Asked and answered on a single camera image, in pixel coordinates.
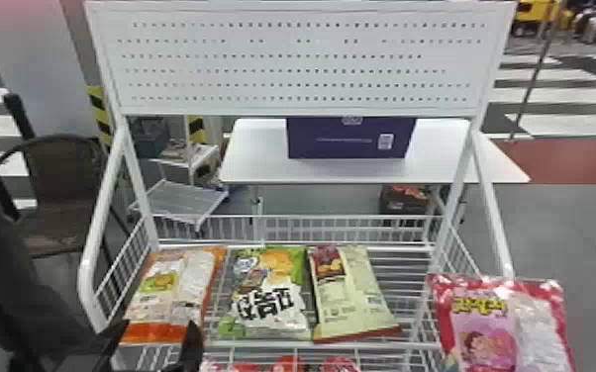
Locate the pink snack packet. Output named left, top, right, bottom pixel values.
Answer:
left=427, top=272, right=578, bottom=372

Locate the white wire rack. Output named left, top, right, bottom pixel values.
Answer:
left=76, top=0, right=519, bottom=372

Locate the green snack packet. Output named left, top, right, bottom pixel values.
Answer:
left=216, top=245, right=313, bottom=341

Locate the purple box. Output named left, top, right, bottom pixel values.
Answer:
left=285, top=116, right=418, bottom=160

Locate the yellow black striped post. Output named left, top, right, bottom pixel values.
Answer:
left=86, top=84, right=116, bottom=149

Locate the beige snack packet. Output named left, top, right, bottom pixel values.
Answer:
left=307, top=244, right=402, bottom=344

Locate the white side table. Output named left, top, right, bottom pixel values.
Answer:
left=217, top=117, right=532, bottom=231

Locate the orange snack packet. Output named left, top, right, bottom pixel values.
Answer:
left=120, top=245, right=228, bottom=345

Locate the red snack packet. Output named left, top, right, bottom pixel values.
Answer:
left=320, top=355, right=362, bottom=372
left=270, top=355, right=300, bottom=372

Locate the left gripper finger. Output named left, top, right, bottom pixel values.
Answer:
left=174, top=320, right=206, bottom=372
left=89, top=319, right=132, bottom=372

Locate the brown chair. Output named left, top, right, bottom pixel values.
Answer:
left=0, top=92, right=121, bottom=259

